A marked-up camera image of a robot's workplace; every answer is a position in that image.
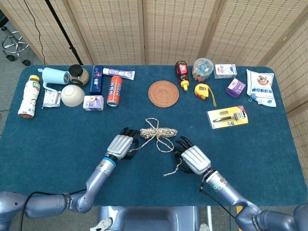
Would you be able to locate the thin black hanging cable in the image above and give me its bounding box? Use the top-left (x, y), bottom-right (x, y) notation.
top-left (23, 0), bottom-right (46, 65)

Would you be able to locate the razor in yellow blister pack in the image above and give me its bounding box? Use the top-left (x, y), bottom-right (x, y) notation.
top-left (206, 104), bottom-right (249, 130)

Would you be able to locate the orange soda can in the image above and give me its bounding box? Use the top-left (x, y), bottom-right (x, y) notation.
top-left (106, 75), bottom-right (123, 107)

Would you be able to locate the white purple toothpaste tube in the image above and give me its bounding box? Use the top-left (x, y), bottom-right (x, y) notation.
top-left (102, 67), bottom-right (136, 80)

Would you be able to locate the white box blue red print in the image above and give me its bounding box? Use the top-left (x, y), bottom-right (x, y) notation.
top-left (214, 64), bottom-right (238, 79)

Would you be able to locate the white snack packet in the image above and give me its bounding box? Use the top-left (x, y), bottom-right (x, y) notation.
top-left (41, 88), bottom-right (62, 109)

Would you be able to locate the office stool chrome base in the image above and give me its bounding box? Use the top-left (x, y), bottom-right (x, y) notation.
top-left (0, 11), bottom-right (31, 66)

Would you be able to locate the white sugar bag blue print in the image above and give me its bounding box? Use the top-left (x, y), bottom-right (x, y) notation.
top-left (245, 68), bottom-right (277, 108)

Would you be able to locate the yellow tape measure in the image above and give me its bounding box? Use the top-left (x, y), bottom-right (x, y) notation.
top-left (194, 83), bottom-right (218, 108)

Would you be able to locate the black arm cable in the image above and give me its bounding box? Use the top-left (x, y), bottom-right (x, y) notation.
top-left (199, 180), bottom-right (238, 219)
top-left (20, 189), bottom-right (87, 227)

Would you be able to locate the beige bowl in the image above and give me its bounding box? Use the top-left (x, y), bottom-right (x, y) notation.
top-left (60, 84), bottom-right (85, 108)

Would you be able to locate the round woven brown coaster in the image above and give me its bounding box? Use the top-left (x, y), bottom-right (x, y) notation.
top-left (148, 80), bottom-right (180, 108)

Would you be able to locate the glass jar black lid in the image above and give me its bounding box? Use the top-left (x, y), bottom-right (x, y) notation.
top-left (68, 64), bottom-right (90, 87)

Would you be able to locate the blue felt table cover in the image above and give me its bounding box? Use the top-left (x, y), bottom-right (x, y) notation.
top-left (0, 64), bottom-right (308, 207)

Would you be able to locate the white purple small carton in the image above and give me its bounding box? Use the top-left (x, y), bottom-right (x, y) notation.
top-left (82, 95), bottom-right (105, 112)

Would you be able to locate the black tripod pole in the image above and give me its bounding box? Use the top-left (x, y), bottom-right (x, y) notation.
top-left (44, 0), bottom-right (84, 65)

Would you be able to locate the blue-grey robot torso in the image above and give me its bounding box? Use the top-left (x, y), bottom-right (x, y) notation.
top-left (97, 205), bottom-right (200, 231)

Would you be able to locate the white drink bottle yellow cap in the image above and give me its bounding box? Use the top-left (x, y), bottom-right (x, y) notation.
top-left (17, 75), bottom-right (41, 119)

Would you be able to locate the light blue mug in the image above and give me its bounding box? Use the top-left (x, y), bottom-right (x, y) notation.
top-left (38, 67), bottom-right (70, 91)

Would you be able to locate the purple small box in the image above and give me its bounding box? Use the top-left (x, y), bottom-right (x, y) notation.
top-left (225, 78), bottom-right (246, 99)

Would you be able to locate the clear plastic jar of clips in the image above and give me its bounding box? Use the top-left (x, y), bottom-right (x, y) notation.
top-left (192, 57), bottom-right (215, 82)

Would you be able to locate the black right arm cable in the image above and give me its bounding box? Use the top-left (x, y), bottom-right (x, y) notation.
top-left (199, 180), bottom-right (238, 219)

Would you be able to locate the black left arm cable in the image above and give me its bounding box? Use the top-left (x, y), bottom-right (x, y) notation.
top-left (20, 189), bottom-right (87, 227)

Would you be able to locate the braided multicolour rope bundle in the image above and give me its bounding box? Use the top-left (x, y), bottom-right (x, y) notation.
top-left (128, 117), bottom-right (183, 177)

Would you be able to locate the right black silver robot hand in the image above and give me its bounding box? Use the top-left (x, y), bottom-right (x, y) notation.
top-left (173, 136), bottom-right (212, 176)

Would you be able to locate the red sauce bottle yellow cap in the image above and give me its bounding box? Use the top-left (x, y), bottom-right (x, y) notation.
top-left (175, 60), bottom-right (190, 91)

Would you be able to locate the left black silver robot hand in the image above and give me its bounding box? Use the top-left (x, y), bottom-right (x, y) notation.
top-left (106, 128), bottom-right (141, 161)

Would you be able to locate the dark blue toothpaste box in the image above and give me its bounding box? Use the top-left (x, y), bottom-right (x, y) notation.
top-left (89, 65), bottom-right (104, 95)

